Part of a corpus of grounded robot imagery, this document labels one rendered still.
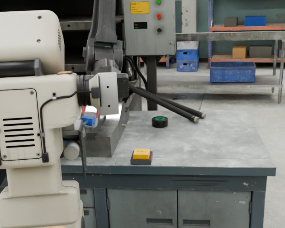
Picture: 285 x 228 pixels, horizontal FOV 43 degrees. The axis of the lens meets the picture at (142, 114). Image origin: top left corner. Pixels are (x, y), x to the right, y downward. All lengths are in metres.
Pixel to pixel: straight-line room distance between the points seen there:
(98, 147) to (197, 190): 0.43
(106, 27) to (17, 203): 0.55
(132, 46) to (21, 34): 1.34
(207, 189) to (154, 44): 1.04
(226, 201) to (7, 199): 0.85
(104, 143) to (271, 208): 1.56
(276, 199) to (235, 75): 2.60
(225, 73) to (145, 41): 2.98
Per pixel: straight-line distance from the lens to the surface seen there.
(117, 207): 1.58
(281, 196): 2.88
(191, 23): 7.72
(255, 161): 1.46
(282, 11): 7.99
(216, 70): 5.09
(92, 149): 1.49
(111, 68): 1.00
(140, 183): 1.49
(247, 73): 5.12
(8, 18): 1.00
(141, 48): 2.22
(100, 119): 1.68
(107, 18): 1.11
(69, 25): 2.24
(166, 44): 2.21
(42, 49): 0.93
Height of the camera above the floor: 1.41
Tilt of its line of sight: 18 degrees down
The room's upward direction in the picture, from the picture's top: 2 degrees counter-clockwise
